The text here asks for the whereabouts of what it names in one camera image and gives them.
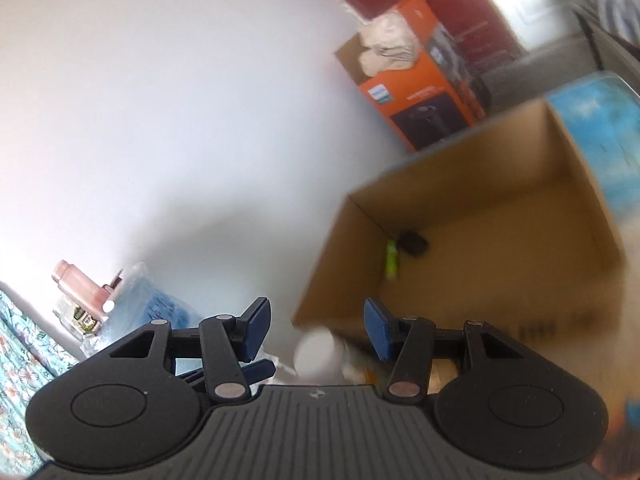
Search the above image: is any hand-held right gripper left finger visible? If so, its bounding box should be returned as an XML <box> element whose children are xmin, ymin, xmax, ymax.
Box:
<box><xmin>107</xmin><ymin>297</ymin><xmax>273</xmax><ymax>403</ymax></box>

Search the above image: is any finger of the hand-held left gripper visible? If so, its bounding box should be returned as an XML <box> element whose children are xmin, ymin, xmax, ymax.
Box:
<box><xmin>240</xmin><ymin>359</ymin><xmax>277</xmax><ymax>386</ymax></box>

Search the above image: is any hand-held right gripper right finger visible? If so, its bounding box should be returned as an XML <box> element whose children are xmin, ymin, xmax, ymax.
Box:
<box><xmin>364</xmin><ymin>297</ymin><xmax>526</xmax><ymax>403</ymax></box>

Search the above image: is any white lidded jar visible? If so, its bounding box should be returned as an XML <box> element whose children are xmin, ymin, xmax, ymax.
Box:
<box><xmin>294</xmin><ymin>327</ymin><xmax>351</xmax><ymax>378</ymax></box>

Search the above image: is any brown cardboard box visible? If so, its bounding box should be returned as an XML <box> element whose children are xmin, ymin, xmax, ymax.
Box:
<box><xmin>291</xmin><ymin>97</ymin><xmax>628</xmax><ymax>401</ymax></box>

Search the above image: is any green tube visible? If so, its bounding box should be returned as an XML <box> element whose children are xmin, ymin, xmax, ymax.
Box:
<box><xmin>384</xmin><ymin>240</ymin><xmax>401</xmax><ymax>281</ymax></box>

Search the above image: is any black key fob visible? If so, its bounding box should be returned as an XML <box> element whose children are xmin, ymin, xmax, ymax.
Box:
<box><xmin>399</xmin><ymin>230</ymin><xmax>430</xmax><ymax>257</ymax></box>

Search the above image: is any clear blue plastic bag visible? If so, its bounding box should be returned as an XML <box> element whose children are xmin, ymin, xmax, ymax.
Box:
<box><xmin>80</xmin><ymin>262</ymin><xmax>211</xmax><ymax>361</ymax></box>

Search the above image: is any green labelled bottle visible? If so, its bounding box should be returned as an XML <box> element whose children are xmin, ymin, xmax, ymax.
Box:
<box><xmin>54</xmin><ymin>296</ymin><xmax>103</xmax><ymax>338</ymax></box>

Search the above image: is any pink bottle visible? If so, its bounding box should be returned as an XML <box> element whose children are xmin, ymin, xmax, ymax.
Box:
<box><xmin>52</xmin><ymin>260</ymin><xmax>116</xmax><ymax>313</ymax></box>

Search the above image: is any floral teal cloth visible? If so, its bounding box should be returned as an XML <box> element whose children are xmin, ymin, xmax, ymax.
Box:
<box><xmin>0</xmin><ymin>285</ymin><xmax>81</xmax><ymax>478</ymax></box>

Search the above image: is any orange appliance box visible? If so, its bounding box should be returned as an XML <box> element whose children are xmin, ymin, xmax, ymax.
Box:
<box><xmin>334</xmin><ymin>0</ymin><xmax>493</xmax><ymax>153</ymax></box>

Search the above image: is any beige crumpled cloth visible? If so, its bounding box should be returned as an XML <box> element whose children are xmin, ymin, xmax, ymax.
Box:
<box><xmin>357</xmin><ymin>12</ymin><xmax>426</xmax><ymax>81</ymax></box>

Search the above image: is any beach print floor mat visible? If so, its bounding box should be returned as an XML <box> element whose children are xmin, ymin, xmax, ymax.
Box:
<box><xmin>547</xmin><ymin>72</ymin><xmax>640</xmax><ymax>241</ymax></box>

